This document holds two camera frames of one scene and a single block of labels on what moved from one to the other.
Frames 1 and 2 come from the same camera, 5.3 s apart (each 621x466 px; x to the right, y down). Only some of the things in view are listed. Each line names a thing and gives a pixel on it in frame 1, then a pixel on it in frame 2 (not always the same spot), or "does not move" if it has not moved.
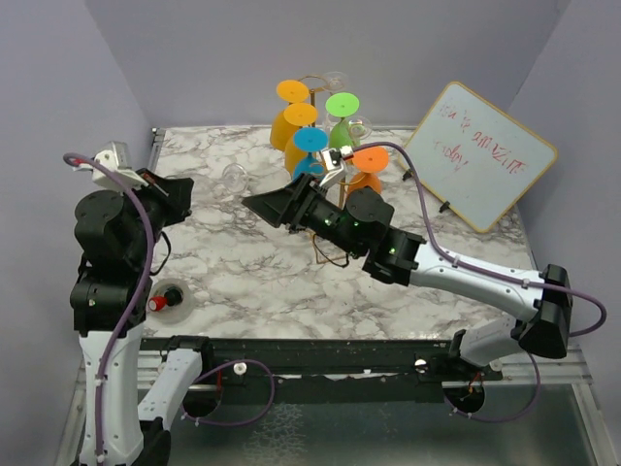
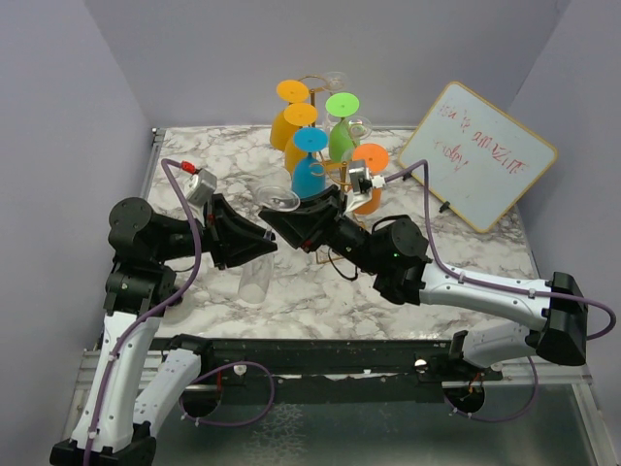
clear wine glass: [235, 178] -> [256, 276]
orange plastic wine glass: [370, 161] does not move
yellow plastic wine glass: [291, 91] does not move
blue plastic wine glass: [310, 140] does not move
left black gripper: [175, 192] -> [232, 239]
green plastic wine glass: [342, 105] does not move
